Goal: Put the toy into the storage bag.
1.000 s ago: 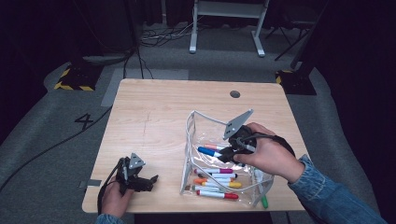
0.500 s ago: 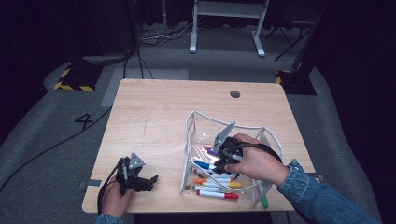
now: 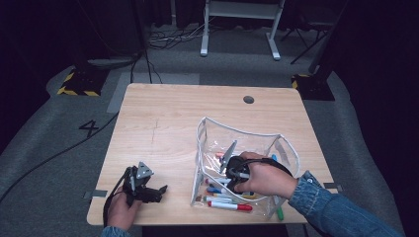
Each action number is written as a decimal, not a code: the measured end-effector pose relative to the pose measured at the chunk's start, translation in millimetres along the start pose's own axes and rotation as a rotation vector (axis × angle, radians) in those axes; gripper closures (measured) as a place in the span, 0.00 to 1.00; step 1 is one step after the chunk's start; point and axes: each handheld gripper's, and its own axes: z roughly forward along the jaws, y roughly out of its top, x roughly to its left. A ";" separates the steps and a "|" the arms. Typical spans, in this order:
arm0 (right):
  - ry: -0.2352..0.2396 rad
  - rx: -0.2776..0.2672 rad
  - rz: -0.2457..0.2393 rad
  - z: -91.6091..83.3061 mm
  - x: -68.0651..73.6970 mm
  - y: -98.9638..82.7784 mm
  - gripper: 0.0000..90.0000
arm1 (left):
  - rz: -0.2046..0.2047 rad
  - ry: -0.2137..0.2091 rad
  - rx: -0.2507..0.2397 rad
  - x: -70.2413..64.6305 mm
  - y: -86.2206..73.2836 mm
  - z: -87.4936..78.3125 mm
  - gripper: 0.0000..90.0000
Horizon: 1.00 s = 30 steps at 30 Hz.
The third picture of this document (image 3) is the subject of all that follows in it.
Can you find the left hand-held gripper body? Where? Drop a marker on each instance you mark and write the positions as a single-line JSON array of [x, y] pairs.
[[144, 170]]

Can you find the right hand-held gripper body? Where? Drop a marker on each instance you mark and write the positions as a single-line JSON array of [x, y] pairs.
[[235, 168]]

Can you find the peach marker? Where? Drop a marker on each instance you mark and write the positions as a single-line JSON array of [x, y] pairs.
[[219, 154]]

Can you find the clear plastic zipper bag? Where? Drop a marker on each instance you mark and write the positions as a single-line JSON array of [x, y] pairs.
[[250, 141]]

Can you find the dark blue marker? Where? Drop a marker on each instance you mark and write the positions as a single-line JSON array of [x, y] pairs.
[[214, 190]]

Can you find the red marker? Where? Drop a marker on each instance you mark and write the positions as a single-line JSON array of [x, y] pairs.
[[230, 206]]

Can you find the light blue marker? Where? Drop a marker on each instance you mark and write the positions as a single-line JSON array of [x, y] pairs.
[[274, 157]]

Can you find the person's right hand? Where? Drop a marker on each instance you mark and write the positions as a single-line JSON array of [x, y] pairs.
[[268, 179]]

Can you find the person's left hand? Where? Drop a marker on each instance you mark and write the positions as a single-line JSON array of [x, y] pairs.
[[120, 212]]

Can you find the grey tape strip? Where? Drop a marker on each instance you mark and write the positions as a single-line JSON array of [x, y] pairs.
[[333, 186], [95, 193]]

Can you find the black striped stand base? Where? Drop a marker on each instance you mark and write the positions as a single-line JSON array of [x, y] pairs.
[[316, 89], [82, 82]]

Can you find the grey stand base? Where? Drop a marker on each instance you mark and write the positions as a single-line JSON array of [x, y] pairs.
[[108, 62]]

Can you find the black folding stand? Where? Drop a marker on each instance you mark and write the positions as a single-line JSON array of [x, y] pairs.
[[309, 48]]

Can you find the white metal desk frame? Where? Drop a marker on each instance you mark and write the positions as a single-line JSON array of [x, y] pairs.
[[242, 10]]

